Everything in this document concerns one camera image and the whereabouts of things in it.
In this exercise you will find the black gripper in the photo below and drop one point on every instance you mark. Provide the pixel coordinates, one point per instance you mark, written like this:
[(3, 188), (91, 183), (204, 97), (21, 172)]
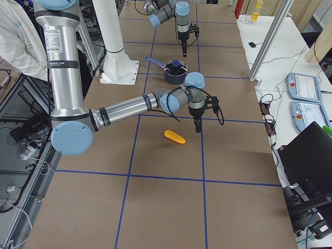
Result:
[(195, 113), (182, 39)]

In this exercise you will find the glass pot lid blue knob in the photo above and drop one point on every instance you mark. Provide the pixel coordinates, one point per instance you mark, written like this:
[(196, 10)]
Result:
[(175, 67)]

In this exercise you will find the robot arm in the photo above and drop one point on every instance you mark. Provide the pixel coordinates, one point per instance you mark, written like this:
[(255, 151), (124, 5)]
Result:
[(73, 125), (161, 11)]

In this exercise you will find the yellow toy corn cob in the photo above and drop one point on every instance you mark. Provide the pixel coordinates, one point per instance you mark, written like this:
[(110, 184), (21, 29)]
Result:
[(174, 137)]

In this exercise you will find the dark blue saucepan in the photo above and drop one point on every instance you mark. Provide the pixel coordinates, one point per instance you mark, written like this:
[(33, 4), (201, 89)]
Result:
[(172, 79)]

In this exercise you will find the small black square pad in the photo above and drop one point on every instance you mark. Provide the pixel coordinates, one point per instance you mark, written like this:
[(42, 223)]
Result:
[(252, 44)]

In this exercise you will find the black power strip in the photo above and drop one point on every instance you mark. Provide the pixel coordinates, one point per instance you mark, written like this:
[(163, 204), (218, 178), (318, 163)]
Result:
[(269, 120)]

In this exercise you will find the near blue teach pendant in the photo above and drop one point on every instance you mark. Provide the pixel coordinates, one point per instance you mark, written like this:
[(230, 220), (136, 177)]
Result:
[(304, 113)]

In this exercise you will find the blue teach pendant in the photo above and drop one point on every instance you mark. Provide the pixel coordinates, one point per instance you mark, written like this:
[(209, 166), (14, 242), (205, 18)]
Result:
[(304, 87), (304, 113)]

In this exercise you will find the far blue teach pendant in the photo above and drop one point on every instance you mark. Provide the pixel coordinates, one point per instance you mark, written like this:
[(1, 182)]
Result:
[(304, 87)]

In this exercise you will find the black laptop monitor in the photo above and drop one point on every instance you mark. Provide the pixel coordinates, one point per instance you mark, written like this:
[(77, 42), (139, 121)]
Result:
[(308, 158)]

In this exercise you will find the person in dark apron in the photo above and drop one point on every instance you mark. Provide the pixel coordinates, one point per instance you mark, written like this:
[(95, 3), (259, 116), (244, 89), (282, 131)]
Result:
[(21, 39)]

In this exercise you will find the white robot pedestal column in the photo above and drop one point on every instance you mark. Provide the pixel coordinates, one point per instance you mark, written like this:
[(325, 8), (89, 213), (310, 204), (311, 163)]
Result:
[(118, 68)]

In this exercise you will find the aluminium frame post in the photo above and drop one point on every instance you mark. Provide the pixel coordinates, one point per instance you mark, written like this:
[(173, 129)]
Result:
[(271, 34)]

